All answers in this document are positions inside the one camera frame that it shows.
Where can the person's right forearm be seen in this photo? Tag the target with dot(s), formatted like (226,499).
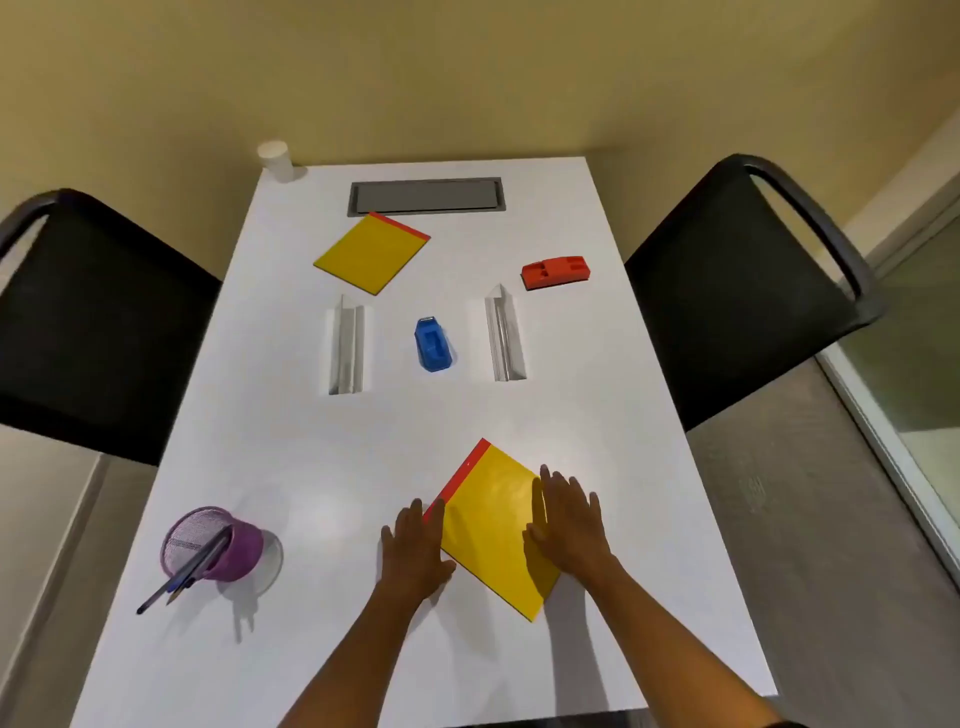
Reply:
(660,652)

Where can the person's right hand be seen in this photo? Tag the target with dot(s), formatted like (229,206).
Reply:
(574,532)

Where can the blue tape dispenser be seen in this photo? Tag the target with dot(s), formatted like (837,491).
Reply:
(433,349)

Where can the clear acrylic name sign holder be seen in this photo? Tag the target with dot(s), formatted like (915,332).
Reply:
(346,349)
(506,337)

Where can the yellow notepad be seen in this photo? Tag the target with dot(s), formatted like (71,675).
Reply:
(371,253)
(491,517)

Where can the red stapler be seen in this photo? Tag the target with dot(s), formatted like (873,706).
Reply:
(555,273)

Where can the person's left forearm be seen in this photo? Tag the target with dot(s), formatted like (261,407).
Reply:
(352,667)

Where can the glass partition with grey frame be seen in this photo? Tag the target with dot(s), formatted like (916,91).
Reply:
(915,352)

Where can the white paper cup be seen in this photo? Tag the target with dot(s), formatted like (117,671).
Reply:
(275,160)

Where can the black mesh office chair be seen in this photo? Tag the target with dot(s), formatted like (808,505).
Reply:
(97,322)
(727,300)

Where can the pens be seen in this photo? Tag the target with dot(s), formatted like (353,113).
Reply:
(161,596)

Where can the person's left hand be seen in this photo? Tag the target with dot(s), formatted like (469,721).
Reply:
(412,551)

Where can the purple mesh pen cup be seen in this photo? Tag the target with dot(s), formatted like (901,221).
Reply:
(240,551)

